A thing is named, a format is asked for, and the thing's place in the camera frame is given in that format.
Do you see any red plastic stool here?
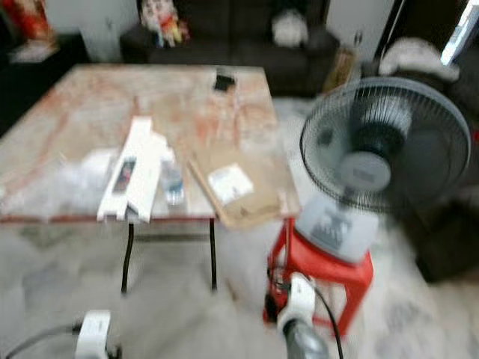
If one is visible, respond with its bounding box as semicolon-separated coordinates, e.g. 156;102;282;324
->
263;216;376;339

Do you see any flat cardboard with white label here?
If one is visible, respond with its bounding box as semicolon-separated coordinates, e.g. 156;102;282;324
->
186;142;301;231

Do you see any clear plastic water bottle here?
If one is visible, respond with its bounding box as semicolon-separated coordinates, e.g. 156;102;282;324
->
162;153;187;207

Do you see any black electric fan grey base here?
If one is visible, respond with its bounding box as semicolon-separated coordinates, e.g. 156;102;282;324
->
294;76;473;267

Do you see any dark armchair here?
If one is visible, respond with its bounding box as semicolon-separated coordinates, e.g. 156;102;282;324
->
363;58;479;283

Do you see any long white packaging box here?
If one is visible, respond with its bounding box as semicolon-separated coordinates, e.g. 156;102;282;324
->
97;116;174;224

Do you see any clear plastic packaging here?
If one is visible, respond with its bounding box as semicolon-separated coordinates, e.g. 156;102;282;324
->
7;148;120;216

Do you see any small black object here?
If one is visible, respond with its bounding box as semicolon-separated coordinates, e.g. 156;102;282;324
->
213;69;238;93

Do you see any brown cardboard piece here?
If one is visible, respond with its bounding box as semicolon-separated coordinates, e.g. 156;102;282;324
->
325;46;357;95

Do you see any black sofa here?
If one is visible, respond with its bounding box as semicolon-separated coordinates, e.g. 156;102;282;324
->
119;0;342;96

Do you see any marble pattern folding table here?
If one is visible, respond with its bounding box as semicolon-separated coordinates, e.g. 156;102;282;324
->
0;64;304;295

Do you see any white plush cushion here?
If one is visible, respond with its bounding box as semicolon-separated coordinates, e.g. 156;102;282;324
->
271;10;310;48

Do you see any white cloth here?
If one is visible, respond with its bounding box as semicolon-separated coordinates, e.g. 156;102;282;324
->
377;37;462;82

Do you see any cartoon boy plush doll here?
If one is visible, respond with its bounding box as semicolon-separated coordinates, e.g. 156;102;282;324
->
140;0;191;48

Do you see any dark low table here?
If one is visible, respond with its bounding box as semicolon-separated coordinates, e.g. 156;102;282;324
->
0;34;92;137

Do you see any red decorative figure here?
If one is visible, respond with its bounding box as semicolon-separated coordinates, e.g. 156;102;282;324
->
0;0;55;43

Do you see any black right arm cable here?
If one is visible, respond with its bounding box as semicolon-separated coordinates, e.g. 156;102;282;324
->
266;268;345;359

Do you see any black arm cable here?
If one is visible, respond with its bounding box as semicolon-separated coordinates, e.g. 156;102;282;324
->
266;268;345;359
4;322;80;359

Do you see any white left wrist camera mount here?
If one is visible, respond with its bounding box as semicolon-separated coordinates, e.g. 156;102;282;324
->
76;310;114;359

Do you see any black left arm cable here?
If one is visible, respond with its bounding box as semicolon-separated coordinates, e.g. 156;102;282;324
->
4;322;80;359

